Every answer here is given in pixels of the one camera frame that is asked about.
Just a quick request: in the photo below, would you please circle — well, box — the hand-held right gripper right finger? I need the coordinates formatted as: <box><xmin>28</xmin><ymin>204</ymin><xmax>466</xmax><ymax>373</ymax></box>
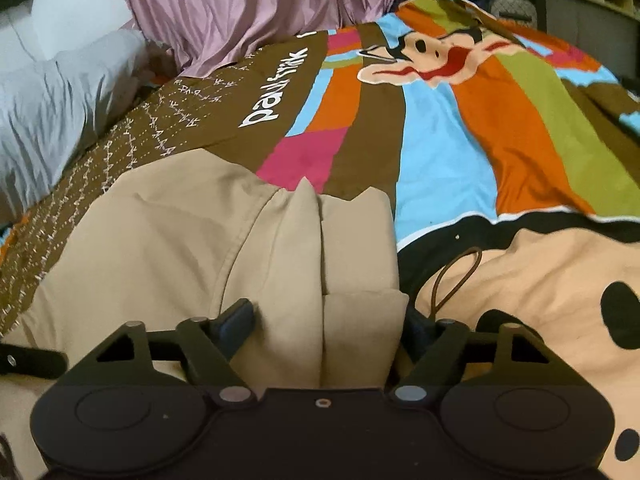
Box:
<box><xmin>393</xmin><ymin>304</ymin><xmax>582</xmax><ymax>404</ymax></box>

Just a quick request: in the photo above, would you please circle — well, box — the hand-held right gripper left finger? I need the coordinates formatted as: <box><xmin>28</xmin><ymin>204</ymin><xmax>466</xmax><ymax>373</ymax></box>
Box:
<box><xmin>59</xmin><ymin>298</ymin><xmax>259</xmax><ymax>407</ymax></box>

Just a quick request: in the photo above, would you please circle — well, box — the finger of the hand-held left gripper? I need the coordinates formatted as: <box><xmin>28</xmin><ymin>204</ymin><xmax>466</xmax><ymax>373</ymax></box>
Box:
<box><xmin>0</xmin><ymin>342</ymin><xmax>69</xmax><ymax>382</ymax></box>

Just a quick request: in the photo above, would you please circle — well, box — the beige hooded jacket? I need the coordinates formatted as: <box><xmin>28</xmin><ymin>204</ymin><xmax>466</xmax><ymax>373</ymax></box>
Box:
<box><xmin>0</xmin><ymin>148</ymin><xmax>484</xmax><ymax>480</ymax></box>

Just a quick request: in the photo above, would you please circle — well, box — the colourful printed blanket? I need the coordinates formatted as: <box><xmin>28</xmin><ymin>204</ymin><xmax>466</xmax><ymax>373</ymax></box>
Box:
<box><xmin>0</xmin><ymin>0</ymin><xmax>640</xmax><ymax>480</ymax></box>

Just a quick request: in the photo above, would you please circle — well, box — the grey pillow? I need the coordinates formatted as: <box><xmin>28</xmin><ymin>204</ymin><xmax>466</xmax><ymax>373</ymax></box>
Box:
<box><xmin>0</xmin><ymin>28</ymin><xmax>152</xmax><ymax>223</ymax></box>

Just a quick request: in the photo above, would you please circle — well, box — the pink curtain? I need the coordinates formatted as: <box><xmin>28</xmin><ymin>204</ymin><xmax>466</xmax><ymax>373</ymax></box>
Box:
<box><xmin>117</xmin><ymin>0</ymin><xmax>502</xmax><ymax>79</ymax></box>

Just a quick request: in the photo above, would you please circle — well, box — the grey patterned bag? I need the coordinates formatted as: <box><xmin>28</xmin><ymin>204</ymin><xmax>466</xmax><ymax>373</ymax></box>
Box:
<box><xmin>491</xmin><ymin>0</ymin><xmax>538</xmax><ymax>28</ymax></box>

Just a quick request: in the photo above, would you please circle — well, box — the wooden shelf unit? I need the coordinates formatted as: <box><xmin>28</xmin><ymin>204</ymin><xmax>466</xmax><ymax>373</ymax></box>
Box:
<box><xmin>530</xmin><ymin>0</ymin><xmax>640</xmax><ymax>64</ymax></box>

